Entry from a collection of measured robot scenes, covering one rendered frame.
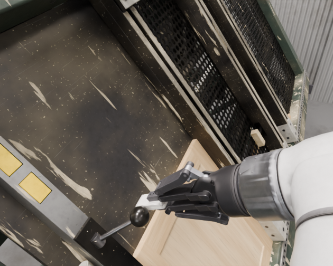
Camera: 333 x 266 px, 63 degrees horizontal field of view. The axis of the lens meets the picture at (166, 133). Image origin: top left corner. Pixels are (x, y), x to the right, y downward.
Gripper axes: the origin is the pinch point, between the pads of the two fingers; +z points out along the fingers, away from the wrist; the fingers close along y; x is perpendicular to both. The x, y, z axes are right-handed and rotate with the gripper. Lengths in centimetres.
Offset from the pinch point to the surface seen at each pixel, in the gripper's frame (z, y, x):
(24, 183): 11.6, 17.4, 9.2
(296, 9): 19, -57, -301
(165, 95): 13.2, 5.6, -37.9
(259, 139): 13, -43, -72
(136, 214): 0.5, 1.5, 4.0
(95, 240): 9.6, 0.8, 8.9
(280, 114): 9, -50, -98
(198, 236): 13.9, -29.0, -12.4
